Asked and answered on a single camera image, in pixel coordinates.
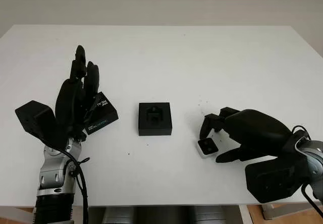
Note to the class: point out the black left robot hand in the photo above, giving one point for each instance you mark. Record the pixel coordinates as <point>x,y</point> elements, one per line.
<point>68,103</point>

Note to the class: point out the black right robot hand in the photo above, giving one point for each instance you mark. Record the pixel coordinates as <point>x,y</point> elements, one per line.
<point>260,130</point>

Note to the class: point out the black printed box lid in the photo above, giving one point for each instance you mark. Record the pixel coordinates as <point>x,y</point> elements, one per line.
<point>103,113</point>

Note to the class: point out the small white-rimmed camera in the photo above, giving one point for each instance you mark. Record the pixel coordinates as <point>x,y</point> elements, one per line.
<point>207,147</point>

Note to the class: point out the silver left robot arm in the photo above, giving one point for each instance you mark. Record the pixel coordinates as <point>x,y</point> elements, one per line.
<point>53,168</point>

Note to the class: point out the white table leg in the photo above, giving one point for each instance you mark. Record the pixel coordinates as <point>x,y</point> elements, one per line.
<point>244,214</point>

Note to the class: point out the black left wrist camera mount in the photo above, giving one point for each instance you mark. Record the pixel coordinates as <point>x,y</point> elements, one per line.
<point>32,118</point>

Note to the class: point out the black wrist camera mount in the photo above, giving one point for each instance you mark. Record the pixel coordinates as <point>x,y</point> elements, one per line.
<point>32,118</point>
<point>272,178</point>

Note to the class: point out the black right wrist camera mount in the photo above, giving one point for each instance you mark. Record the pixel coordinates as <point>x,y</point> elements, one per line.
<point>272,178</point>

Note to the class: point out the black camera box base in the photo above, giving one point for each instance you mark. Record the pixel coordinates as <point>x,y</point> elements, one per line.
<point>143,130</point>

